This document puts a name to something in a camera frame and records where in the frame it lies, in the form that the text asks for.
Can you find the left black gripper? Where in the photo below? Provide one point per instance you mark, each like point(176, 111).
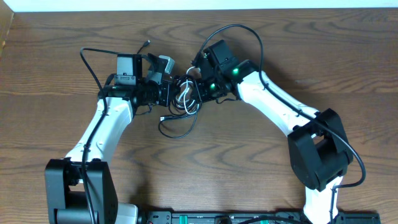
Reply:
point(165, 99)

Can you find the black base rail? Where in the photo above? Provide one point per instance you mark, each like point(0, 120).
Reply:
point(167, 217)

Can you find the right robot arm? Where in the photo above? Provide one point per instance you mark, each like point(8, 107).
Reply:
point(318, 147)

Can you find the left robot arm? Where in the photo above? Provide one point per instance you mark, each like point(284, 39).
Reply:
point(79, 186)

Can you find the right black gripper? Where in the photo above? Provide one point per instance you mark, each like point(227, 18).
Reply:
point(205, 98)

